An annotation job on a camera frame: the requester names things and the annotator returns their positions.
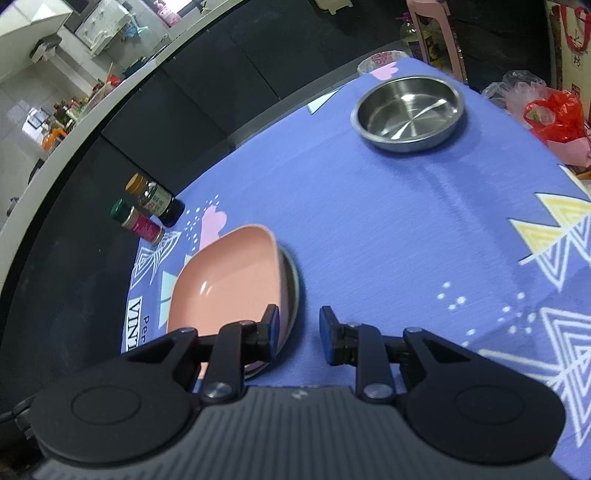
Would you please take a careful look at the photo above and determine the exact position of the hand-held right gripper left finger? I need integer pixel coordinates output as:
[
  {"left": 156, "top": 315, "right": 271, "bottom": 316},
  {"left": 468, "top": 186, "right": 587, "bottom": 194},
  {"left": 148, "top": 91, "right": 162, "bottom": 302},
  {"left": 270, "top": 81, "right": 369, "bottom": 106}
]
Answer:
[{"left": 122, "top": 304, "right": 282, "bottom": 402}]

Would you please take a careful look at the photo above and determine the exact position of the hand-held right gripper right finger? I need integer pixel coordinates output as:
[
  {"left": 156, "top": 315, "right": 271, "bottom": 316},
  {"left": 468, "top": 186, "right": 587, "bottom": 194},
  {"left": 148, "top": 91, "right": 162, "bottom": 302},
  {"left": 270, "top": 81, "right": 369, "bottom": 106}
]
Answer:
[{"left": 318, "top": 305, "right": 480, "bottom": 402}]

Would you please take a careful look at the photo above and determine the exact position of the green round plate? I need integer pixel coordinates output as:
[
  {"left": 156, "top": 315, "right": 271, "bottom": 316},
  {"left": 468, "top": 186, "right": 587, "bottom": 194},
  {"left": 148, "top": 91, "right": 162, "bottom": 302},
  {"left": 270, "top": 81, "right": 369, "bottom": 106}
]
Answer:
[{"left": 244, "top": 246, "right": 301, "bottom": 380}]

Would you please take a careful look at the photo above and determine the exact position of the pink square plate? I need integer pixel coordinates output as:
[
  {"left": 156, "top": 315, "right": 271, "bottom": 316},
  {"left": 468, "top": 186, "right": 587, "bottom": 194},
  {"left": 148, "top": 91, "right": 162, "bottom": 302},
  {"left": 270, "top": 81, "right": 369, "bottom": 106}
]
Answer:
[{"left": 165, "top": 224, "right": 282, "bottom": 377}]

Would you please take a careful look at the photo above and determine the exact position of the purple printed tablecloth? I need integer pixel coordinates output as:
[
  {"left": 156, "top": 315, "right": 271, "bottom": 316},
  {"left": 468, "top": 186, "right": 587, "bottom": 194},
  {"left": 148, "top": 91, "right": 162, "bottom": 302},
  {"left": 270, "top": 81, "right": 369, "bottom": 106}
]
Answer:
[{"left": 120, "top": 58, "right": 591, "bottom": 480}]

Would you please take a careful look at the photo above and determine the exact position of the green-capped spice bottle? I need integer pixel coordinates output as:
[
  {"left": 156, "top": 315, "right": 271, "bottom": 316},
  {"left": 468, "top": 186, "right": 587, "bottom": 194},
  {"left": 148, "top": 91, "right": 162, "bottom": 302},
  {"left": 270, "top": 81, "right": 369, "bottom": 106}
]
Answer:
[{"left": 109, "top": 199, "right": 166, "bottom": 246}]

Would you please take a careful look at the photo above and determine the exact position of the dark soy sauce bottle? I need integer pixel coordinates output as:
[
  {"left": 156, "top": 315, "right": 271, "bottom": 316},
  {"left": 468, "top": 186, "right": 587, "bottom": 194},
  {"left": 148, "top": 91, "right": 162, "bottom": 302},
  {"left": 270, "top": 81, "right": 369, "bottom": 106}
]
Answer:
[{"left": 125, "top": 173, "right": 187, "bottom": 228}]

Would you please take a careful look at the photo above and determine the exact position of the stainless steel bowl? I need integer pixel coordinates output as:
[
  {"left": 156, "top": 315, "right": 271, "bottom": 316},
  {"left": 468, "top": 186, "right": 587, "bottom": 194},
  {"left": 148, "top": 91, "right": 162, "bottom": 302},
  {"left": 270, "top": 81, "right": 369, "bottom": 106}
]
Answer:
[{"left": 351, "top": 76, "right": 465, "bottom": 152}]

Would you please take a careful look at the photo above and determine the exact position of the clear plastic container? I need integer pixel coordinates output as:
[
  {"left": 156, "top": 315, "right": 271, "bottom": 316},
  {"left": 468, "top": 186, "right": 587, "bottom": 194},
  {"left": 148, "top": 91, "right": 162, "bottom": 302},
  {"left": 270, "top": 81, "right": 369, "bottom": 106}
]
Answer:
[{"left": 357, "top": 50, "right": 411, "bottom": 75}]

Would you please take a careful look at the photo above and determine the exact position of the group of condiment bottles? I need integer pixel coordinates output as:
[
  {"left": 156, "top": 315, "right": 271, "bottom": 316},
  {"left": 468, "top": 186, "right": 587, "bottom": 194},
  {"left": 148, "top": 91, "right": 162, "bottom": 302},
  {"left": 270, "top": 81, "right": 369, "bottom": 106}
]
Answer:
[{"left": 41, "top": 78, "right": 126, "bottom": 149}]

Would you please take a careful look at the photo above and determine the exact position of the pink plastic bag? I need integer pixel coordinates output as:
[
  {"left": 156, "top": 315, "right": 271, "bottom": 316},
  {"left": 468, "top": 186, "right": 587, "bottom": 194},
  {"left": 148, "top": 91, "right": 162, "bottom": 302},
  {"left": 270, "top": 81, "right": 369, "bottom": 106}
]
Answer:
[{"left": 549, "top": 137, "right": 591, "bottom": 168}]

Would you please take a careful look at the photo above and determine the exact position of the cooking oil bottle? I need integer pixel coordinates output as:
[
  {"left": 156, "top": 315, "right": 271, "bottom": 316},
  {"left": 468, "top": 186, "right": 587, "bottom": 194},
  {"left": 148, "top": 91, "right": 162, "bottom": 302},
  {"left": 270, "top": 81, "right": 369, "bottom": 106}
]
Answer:
[{"left": 399, "top": 14, "right": 433, "bottom": 62}]

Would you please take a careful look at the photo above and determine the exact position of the clear plastic bag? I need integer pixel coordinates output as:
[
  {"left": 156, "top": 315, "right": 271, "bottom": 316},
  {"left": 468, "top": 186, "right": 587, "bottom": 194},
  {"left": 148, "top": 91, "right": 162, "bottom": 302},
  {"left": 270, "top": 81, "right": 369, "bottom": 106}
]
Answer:
[{"left": 482, "top": 69, "right": 548, "bottom": 117}]

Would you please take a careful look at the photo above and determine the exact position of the red plastic bag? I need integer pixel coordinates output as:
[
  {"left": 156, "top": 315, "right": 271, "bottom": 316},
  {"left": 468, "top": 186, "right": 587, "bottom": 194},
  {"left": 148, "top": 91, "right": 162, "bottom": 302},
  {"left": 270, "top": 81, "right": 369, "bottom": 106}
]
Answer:
[{"left": 523, "top": 89, "right": 590, "bottom": 147}]

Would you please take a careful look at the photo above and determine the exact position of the pink plastic stool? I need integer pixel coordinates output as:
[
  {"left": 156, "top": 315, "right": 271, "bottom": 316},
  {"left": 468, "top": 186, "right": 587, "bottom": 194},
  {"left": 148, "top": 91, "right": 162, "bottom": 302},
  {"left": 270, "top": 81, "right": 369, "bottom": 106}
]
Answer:
[{"left": 406, "top": 0, "right": 470, "bottom": 86}]

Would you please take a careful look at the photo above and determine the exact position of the pink soap bottle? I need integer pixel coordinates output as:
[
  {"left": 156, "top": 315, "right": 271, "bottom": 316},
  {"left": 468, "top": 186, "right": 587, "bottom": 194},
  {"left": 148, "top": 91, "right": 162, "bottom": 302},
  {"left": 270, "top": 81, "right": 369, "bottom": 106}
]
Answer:
[{"left": 154, "top": 0, "right": 182, "bottom": 25}]

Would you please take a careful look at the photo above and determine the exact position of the paper gift bag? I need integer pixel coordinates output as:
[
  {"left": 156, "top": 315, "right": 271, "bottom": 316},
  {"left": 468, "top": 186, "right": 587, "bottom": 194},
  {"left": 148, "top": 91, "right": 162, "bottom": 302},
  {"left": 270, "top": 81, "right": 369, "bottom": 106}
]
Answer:
[{"left": 545, "top": 0, "right": 591, "bottom": 121}]

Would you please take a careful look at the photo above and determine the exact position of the white wall dish rack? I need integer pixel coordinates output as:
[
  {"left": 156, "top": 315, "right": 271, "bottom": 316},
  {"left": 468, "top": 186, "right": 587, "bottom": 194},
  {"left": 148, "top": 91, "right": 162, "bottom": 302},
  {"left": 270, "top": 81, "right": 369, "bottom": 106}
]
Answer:
[{"left": 76, "top": 0, "right": 154, "bottom": 57}]

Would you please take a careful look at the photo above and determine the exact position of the white wall-mounted unit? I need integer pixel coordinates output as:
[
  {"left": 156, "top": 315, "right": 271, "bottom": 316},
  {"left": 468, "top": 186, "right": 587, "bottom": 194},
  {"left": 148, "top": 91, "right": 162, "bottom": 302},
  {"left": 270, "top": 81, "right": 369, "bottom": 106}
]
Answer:
[{"left": 30, "top": 37, "right": 64, "bottom": 64}]

